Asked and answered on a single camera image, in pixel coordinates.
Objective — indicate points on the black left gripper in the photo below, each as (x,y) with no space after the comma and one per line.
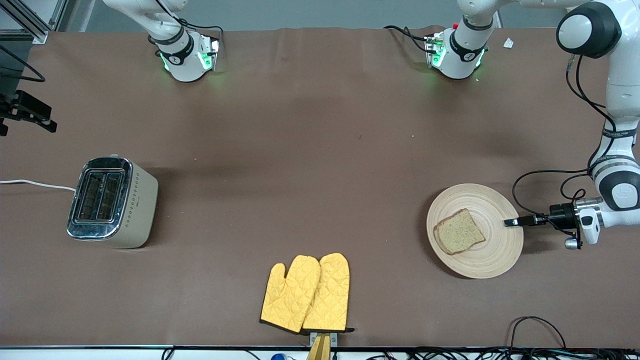
(564,215)

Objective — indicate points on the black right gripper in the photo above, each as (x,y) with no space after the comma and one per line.
(24,108)

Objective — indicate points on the round wooden plate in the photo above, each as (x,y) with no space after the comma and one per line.
(495,250)

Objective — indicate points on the brown bread slice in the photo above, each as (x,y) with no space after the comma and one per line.
(459,232)

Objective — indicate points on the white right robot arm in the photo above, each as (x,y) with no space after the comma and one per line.
(180,55)

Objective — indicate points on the beige chrome two-slot toaster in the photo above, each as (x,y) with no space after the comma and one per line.
(140,210)

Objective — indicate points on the small white paper scrap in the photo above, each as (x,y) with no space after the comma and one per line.
(508,43)

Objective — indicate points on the yellow quilted oven mitt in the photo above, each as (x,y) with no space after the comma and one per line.
(330,295)
(292,295)

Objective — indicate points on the small blue object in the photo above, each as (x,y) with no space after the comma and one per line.
(278,357)

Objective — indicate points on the aluminium frame profile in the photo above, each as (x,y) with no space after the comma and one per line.
(40,36)

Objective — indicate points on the grey metal bracket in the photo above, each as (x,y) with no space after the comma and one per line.
(333,339)

